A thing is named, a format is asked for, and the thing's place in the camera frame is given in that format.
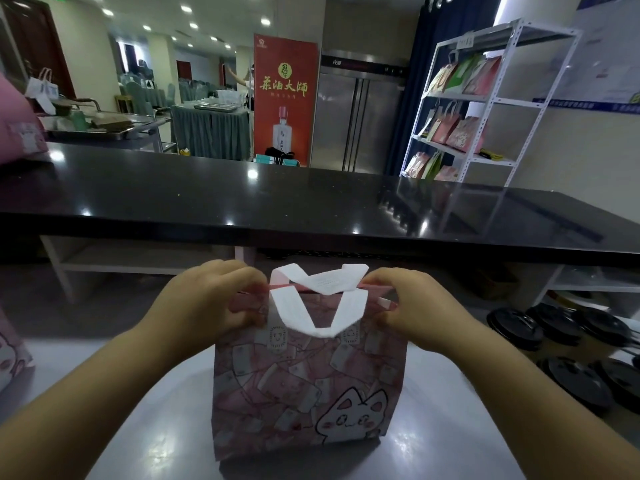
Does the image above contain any person's left hand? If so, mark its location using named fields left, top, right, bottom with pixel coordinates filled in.
left=159, top=260, right=270, bottom=353

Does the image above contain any person's right hand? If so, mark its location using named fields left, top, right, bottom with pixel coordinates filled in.
left=361, top=268, right=474, bottom=354

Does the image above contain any pink cat print tote bag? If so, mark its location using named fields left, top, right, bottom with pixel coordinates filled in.
left=212, top=263, right=409, bottom=461

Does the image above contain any person's left forearm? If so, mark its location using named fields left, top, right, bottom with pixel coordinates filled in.
left=0, top=317, right=217, bottom=480

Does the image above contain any person's right forearm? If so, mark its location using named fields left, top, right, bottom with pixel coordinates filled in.
left=400, top=327, right=640, bottom=480

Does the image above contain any black stone counter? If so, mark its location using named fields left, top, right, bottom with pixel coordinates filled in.
left=0, top=142, right=640, bottom=268

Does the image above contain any stack of black round lids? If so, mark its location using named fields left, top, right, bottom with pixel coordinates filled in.
left=537, top=357, right=615, bottom=416
left=592, top=357, right=640, bottom=414
left=487, top=308, right=545, bottom=352
left=526, top=303, right=584, bottom=341
left=574, top=307, right=634, bottom=348

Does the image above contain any white under-counter shelf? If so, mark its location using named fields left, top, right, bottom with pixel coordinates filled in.
left=531, top=265, right=640, bottom=318
left=40, top=235, right=257, bottom=304

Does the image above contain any row of colourful gift bags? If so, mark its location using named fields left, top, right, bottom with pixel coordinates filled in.
left=427, top=54, right=502, bottom=97
left=419, top=107, right=486, bottom=154
left=404, top=151, right=464, bottom=183

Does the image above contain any table with grey cloth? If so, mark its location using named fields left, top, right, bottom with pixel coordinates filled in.
left=170, top=102, right=251, bottom=162

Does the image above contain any stainless steel refrigerator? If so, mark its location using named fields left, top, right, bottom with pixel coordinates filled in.
left=310, top=50, right=409, bottom=175

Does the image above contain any red standing banner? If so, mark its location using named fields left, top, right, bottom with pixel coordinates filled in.
left=252, top=34, right=320, bottom=168

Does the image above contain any stainless steel cart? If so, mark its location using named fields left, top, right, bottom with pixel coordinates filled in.
left=37, top=97, right=179, bottom=154

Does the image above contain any white metal shelf rack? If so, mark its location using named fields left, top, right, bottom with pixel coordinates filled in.
left=400, top=19, right=584, bottom=188

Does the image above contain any group of covered chairs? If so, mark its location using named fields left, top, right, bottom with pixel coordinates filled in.
left=118, top=72, right=211, bottom=116

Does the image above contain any dark blue curtain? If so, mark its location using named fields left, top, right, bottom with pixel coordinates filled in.
left=385, top=0, right=503, bottom=178

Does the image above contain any large pink bag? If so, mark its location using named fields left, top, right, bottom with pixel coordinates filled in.
left=0, top=75, right=50, bottom=166

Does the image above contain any white tote bag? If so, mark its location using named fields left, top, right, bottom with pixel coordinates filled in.
left=24, top=68, right=57, bottom=116

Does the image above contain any dark brown door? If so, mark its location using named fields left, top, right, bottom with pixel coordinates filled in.
left=0, top=0, right=77, bottom=101

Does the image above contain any white and blue wall poster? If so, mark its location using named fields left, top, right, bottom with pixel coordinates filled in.
left=532, top=0, right=640, bottom=116

